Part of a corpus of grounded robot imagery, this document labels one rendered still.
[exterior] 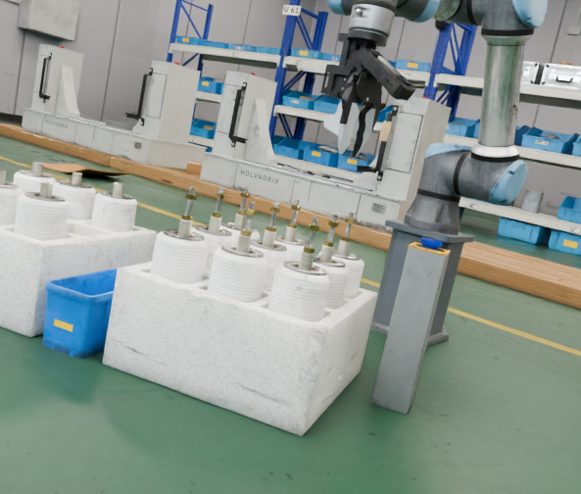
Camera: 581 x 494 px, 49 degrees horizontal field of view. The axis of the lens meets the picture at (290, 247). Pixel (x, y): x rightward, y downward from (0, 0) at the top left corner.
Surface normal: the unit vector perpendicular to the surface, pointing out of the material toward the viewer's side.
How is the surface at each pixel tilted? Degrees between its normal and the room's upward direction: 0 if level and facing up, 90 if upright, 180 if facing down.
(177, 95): 90
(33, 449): 0
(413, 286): 90
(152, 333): 90
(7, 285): 90
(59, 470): 0
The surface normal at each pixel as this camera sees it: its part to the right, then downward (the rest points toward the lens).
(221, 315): -0.34, 0.09
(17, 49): 0.79, 0.25
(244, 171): -0.58, 0.01
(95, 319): 0.90, 0.28
